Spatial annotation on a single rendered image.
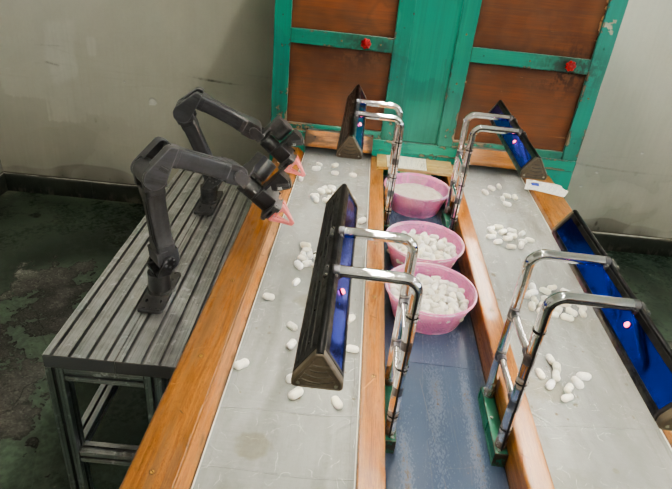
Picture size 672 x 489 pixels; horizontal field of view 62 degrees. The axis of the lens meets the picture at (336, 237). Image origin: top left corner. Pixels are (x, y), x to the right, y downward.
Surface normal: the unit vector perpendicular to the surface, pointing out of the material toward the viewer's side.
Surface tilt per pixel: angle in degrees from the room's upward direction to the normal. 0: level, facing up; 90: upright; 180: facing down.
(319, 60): 90
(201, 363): 0
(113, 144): 90
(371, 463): 0
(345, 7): 90
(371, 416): 0
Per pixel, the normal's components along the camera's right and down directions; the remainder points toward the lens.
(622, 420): 0.09, -0.87
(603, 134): -0.04, 0.49
